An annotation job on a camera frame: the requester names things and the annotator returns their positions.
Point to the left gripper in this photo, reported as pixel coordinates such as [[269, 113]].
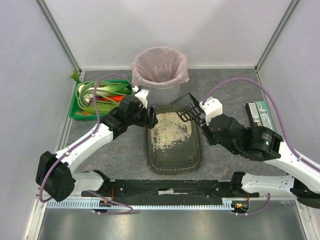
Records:
[[146, 116]]

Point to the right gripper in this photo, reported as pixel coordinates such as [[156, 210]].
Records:
[[204, 124]]

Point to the black slotted litter scoop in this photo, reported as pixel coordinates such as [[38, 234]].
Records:
[[187, 108]]

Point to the dark translucent litter box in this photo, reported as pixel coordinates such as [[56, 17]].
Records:
[[181, 159]]

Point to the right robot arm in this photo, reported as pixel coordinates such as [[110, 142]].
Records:
[[261, 144]]

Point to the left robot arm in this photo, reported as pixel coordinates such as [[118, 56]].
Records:
[[56, 174]]

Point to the pile of pellet cat litter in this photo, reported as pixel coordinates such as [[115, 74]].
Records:
[[169, 132]]

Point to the black cardboard box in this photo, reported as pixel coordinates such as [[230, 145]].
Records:
[[254, 112]]

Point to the teal cardboard box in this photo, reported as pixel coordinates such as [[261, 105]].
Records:
[[264, 115]]

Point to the grey trash bin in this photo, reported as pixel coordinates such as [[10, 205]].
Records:
[[161, 97]]

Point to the orange carrot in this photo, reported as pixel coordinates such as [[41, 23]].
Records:
[[114, 99]]

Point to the bundle of green onions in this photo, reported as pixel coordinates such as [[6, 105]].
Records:
[[85, 91]]

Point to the pink plastic bin liner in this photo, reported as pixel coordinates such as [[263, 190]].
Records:
[[160, 67]]

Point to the purple vegetable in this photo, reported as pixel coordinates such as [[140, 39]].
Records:
[[98, 99]]

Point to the green plastic crate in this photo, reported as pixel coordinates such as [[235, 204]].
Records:
[[74, 106]]

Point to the green leafy vegetable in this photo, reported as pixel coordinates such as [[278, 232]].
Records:
[[75, 76]]

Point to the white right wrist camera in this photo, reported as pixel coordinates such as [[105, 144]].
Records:
[[212, 108]]

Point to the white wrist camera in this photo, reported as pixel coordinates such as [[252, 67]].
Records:
[[212, 108], [142, 95]]

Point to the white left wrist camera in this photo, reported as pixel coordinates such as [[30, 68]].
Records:
[[142, 95]]

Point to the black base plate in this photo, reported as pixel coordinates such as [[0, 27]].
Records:
[[171, 191]]

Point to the white slotted cable duct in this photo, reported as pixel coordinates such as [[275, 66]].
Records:
[[98, 204]]

